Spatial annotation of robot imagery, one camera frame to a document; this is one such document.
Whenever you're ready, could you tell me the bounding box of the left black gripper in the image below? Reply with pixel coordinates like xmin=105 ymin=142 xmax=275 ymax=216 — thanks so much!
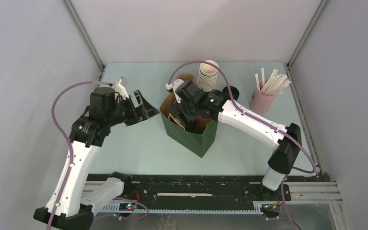
xmin=106 ymin=90 xmax=159 ymax=127

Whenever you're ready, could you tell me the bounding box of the green paper bag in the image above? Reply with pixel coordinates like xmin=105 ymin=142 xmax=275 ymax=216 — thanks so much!
xmin=159 ymin=80 xmax=219 ymax=159

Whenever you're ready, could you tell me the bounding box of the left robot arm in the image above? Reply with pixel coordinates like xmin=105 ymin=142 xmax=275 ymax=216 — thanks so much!
xmin=33 ymin=86 xmax=160 ymax=230

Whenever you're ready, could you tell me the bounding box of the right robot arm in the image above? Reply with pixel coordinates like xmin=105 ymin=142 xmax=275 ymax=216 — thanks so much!
xmin=166 ymin=79 xmax=301 ymax=200

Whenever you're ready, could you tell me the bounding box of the brown pulp cup carrier stack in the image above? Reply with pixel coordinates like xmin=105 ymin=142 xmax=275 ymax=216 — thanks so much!
xmin=177 ymin=73 xmax=197 ymax=84

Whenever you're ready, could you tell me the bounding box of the stack of black lids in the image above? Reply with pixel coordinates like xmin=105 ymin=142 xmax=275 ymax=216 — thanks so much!
xmin=222 ymin=86 xmax=240 ymax=101

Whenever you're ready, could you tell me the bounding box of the pink straw holder cup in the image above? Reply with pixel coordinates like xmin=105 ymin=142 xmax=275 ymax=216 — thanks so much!
xmin=249 ymin=88 xmax=276 ymax=115

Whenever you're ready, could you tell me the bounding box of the white wrapped straws bundle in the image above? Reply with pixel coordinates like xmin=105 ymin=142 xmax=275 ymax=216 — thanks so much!
xmin=255 ymin=68 xmax=292 ymax=96

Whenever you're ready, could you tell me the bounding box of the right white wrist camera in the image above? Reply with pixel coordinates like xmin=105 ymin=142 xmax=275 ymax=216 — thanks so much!
xmin=165 ymin=79 xmax=184 ymax=103

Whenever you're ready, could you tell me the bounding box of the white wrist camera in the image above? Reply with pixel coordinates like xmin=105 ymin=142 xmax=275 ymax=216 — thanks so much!
xmin=111 ymin=77 xmax=129 ymax=100
xmin=165 ymin=79 xmax=184 ymax=103

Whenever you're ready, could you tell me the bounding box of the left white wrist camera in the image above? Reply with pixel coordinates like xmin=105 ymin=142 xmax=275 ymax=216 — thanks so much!
xmin=111 ymin=77 xmax=129 ymax=100

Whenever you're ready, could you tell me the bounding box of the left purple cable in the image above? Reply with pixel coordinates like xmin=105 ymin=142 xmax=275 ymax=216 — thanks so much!
xmin=46 ymin=81 xmax=150 ymax=230

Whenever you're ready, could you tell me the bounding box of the purple cable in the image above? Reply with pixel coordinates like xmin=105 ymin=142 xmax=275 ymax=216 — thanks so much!
xmin=167 ymin=60 xmax=317 ymax=230
xmin=46 ymin=81 xmax=150 ymax=230

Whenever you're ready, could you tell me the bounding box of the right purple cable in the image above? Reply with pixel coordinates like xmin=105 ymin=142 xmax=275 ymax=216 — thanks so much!
xmin=167 ymin=60 xmax=317 ymax=230

